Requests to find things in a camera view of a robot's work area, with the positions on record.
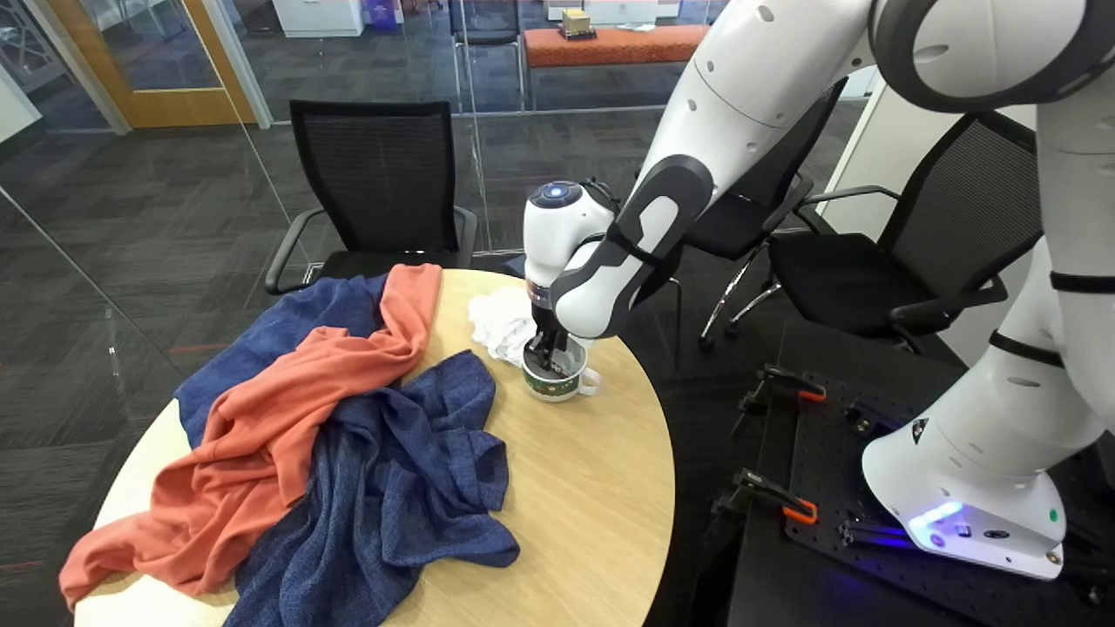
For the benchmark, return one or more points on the dark blue towel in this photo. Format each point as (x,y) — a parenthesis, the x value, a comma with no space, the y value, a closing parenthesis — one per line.
(397,480)

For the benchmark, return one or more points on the black office chair near table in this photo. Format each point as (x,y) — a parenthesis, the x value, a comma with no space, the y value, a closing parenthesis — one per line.
(570,221)

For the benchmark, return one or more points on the white green mug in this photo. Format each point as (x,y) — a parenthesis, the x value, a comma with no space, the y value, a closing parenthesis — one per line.
(557,373)

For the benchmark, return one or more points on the orange black clamp lower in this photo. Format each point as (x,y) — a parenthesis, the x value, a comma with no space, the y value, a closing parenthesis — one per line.
(753,485)

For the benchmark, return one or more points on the round wooden table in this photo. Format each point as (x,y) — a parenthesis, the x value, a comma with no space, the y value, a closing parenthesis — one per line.
(589,505)

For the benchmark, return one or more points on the orange bench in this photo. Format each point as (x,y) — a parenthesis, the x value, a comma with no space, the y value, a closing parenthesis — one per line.
(610,46)

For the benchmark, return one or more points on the orange black clamp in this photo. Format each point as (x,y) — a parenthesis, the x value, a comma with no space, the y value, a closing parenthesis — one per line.
(753,485)
(780,384)

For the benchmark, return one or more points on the orange black clamp upper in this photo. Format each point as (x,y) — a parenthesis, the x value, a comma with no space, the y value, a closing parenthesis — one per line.
(780,384)

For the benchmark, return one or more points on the white lace doily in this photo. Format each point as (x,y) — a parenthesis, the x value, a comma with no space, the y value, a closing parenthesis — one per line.
(503,323)

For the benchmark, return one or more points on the orange cloth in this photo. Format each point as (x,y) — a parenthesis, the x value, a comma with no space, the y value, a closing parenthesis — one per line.
(252,462)

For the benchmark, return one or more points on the black office chair right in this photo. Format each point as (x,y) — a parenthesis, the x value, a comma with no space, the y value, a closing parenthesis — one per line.
(962,217)

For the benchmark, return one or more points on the black office chair far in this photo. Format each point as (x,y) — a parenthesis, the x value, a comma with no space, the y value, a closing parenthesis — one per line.
(383,175)

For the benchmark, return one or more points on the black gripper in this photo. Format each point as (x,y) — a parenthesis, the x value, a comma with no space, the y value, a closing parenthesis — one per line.
(553,342)

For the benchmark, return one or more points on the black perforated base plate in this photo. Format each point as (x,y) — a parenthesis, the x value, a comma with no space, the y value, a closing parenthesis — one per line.
(958,493)

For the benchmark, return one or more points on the wooden door frame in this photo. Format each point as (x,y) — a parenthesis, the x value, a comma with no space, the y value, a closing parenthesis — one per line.
(156,66)

